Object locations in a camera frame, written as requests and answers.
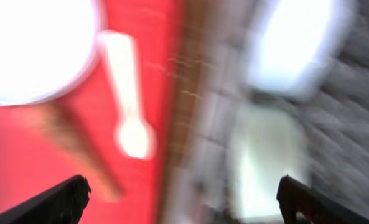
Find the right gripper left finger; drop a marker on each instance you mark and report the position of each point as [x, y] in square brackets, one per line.
[61, 204]

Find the light blue plate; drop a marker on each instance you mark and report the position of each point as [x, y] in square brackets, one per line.
[47, 47]

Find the white plastic spoon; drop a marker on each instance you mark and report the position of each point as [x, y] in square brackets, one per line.
[132, 133]

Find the light blue bowl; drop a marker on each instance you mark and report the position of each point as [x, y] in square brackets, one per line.
[291, 45]

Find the green bowl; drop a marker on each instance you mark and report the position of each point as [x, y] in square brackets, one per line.
[265, 145]

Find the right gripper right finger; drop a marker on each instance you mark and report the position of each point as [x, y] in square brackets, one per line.
[295, 197]

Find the grey dishwasher rack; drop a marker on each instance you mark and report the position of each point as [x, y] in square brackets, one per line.
[335, 118]

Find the red plastic tray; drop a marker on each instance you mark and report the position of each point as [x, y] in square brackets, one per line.
[31, 164]

